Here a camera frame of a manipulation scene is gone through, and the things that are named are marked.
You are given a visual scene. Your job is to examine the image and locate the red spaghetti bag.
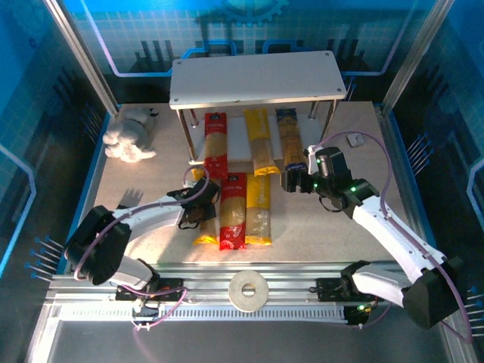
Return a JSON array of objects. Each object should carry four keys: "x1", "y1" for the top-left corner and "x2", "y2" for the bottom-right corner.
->
[
  {"x1": 203, "y1": 111, "x2": 229, "y2": 181},
  {"x1": 219, "y1": 172, "x2": 248, "y2": 251}
]

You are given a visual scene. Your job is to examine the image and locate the yellow spaghetti bag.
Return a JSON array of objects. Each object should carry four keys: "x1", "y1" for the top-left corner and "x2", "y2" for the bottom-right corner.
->
[
  {"x1": 191, "y1": 167, "x2": 221, "y2": 246},
  {"x1": 245, "y1": 173, "x2": 273, "y2": 247},
  {"x1": 243, "y1": 108, "x2": 282, "y2": 178}
]

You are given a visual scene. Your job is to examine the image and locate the blue gold spaghetti bag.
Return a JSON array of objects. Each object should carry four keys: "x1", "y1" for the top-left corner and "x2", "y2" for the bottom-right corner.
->
[{"x1": 275, "y1": 108, "x2": 309, "y2": 173}]

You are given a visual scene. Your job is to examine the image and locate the white two-tier shelf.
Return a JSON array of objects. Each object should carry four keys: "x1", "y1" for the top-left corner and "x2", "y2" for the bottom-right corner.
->
[{"x1": 169, "y1": 50, "x2": 347, "y2": 166}]

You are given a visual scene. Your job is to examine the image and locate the white tape roll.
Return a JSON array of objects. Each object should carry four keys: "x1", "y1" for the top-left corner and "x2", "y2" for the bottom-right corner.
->
[{"x1": 228, "y1": 269, "x2": 271, "y2": 313}]

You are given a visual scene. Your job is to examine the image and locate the white plush toy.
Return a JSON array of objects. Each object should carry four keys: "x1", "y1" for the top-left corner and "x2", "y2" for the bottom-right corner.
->
[{"x1": 102, "y1": 107, "x2": 160, "y2": 163}]

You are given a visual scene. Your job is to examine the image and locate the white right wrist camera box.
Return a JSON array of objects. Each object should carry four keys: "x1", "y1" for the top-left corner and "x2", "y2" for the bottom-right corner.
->
[{"x1": 306, "y1": 144, "x2": 318, "y2": 175}]

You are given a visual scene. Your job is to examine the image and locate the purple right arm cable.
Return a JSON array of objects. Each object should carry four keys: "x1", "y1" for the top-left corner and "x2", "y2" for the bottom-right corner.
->
[{"x1": 319, "y1": 130, "x2": 473, "y2": 343}]

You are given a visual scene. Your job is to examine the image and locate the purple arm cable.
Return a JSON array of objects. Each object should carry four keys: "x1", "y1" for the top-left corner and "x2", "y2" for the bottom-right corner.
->
[
  {"x1": 73, "y1": 166, "x2": 211, "y2": 332},
  {"x1": 319, "y1": 130, "x2": 473, "y2": 343}
]

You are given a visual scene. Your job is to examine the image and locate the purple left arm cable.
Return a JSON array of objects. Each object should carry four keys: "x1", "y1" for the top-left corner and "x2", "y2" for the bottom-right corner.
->
[{"x1": 73, "y1": 166, "x2": 211, "y2": 332}]

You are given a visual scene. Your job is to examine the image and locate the aluminium rail frame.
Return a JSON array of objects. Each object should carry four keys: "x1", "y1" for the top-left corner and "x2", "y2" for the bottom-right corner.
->
[{"x1": 45, "y1": 260, "x2": 457, "y2": 306}]

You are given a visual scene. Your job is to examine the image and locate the white slotted cable duct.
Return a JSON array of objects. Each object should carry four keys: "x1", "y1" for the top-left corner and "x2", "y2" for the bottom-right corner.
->
[{"x1": 56, "y1": 304, "x2": 349, "y2": 323}]

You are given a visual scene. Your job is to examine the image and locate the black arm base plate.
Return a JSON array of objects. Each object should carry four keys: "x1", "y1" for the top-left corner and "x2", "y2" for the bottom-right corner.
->
[
  {"x1": 316, "y1": 277, "x2": 386, "y2": 303},
  {"x1": 115, "y1": 278, "x2": 183, "y2": 303}
]

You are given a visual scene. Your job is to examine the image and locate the aluminium enclosure post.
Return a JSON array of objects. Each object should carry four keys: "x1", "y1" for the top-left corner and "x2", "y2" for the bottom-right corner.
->
[
  {"x1": 42, "y1": 0, "x2": 121, "y2": 117},
  {"x1": 380, "y1": 0, "x2": 457, "y2": 114}
]

